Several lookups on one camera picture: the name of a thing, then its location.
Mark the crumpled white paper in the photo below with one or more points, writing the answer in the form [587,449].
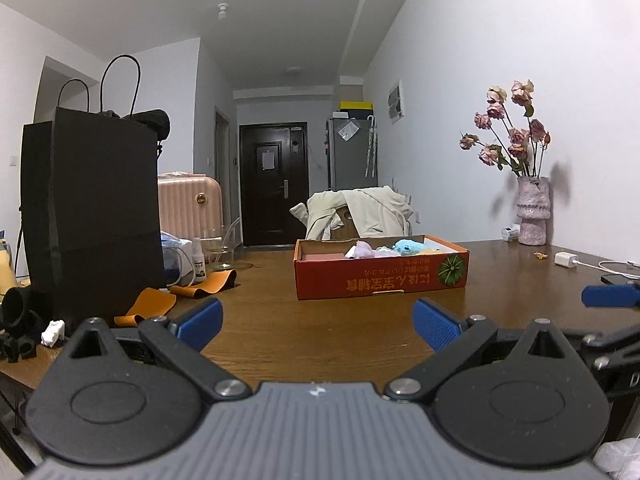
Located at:
[52,332]

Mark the pink suitcase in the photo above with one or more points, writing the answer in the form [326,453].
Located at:
[187,205]

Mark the purple fuzzy cloth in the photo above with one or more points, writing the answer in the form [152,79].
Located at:
[361,250]

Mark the white charger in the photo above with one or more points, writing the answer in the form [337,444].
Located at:
[565,261]

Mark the black paper bag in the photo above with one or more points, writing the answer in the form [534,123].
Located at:
[100,210]

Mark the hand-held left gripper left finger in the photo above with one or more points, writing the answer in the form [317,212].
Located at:
[200,327]

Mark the lilac fluffy cloth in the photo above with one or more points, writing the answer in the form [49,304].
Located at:
[387,254]

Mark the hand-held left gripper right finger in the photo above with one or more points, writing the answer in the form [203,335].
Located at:
[436,325]

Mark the grey interior door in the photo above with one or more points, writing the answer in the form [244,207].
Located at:
[224,175]

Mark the round ceiling lamp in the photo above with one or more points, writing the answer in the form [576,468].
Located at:
[295,70]

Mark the clear glass cup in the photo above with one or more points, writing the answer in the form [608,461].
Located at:
[222,250]

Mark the yellow box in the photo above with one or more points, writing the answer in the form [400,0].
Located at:
[356,107]

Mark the black plastic part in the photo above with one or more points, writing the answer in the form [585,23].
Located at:
[17,315]

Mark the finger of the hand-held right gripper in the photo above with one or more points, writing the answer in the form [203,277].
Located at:
[610,296]
[620,337]

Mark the pink textured vase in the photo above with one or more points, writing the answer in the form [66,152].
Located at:
[532,210]

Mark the yellow white plush toy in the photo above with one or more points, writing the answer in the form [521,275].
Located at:
[431,251]

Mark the clear bag on refrigerator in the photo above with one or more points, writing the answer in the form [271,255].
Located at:
[348,130]

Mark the white umbrella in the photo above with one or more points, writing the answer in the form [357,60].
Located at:
[371,150]

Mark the red cardboard box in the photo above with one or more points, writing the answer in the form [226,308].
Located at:
[350,280]

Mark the small white jar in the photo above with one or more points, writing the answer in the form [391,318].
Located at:
[510,233]

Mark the dark entrance door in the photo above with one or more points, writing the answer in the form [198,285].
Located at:
[272,200]

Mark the white plastic bag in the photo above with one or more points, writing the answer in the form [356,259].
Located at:
[620,460]

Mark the dried pink flowers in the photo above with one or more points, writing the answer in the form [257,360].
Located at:
[517,137]

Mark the black cloth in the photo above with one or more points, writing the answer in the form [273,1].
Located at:
[155,120]

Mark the ceiling sprinkler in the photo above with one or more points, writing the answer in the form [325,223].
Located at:
[223,11]

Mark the grey refrigerator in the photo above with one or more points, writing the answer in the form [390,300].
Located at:
[347,165]

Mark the white spray bottle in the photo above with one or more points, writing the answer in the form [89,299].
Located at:
[200,265]

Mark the orange leather piece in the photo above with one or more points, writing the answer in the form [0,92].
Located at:
[147,305]
[210,284]

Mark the black phone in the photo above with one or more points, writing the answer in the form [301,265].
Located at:
[620,279]

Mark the beige coat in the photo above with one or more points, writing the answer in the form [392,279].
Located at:
[380,212]

